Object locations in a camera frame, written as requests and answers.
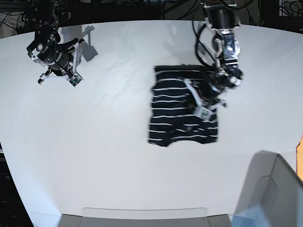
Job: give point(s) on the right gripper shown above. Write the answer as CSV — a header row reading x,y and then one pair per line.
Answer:
x,y
61,60

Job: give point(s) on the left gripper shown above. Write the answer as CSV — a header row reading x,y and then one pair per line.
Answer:
x,y
202,95

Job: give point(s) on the navy white striped T-shirt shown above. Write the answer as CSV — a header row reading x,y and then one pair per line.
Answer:
x,y
173,107

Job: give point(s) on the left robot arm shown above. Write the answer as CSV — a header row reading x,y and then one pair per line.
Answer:
x,y
221,19

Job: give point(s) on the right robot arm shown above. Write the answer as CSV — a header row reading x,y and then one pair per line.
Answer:
x,y
46,17

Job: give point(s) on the orange object at edge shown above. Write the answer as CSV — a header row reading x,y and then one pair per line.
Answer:
x,y
299,158

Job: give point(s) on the white storage bin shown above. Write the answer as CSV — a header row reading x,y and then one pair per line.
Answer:
x,y
272,194

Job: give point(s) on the grey plastic tray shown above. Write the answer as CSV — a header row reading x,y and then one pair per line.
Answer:
x,y
192,217

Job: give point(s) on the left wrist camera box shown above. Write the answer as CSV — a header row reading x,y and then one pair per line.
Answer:
x,y
203,113

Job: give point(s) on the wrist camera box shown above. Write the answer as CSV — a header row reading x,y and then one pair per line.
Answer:
x,y
203,113
75,79

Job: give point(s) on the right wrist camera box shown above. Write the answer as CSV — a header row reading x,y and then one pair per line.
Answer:
x,y
75,79

